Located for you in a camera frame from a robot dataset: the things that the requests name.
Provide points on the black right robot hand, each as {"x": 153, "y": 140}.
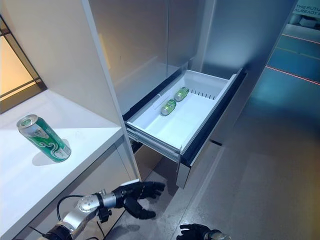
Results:
{"x": 193, "y": 231}

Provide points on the teal wall sign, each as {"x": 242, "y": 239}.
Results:
{"x": 306, "y": 12}

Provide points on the white fridge drawer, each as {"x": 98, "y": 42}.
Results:
{"x": 185, "y": 117}

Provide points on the black framed window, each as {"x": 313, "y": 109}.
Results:
{"x": 15, "y": 62}

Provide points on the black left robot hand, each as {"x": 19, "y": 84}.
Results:
{"x": 136, "y": 195}

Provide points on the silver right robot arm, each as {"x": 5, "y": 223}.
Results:
{"x": 218, "y": 235}

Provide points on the green drink can lying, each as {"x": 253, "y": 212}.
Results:
{"x": 168, "y": 107}
{"x": 181, "y": 93}

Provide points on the silver fridge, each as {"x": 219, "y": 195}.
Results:
{"x": 180, "y": 50}

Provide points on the green standing drink can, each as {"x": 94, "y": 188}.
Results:
{"x": 43, "y": 138}

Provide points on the white cabinet counter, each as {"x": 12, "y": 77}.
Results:
{"x": 62, "y": 100}

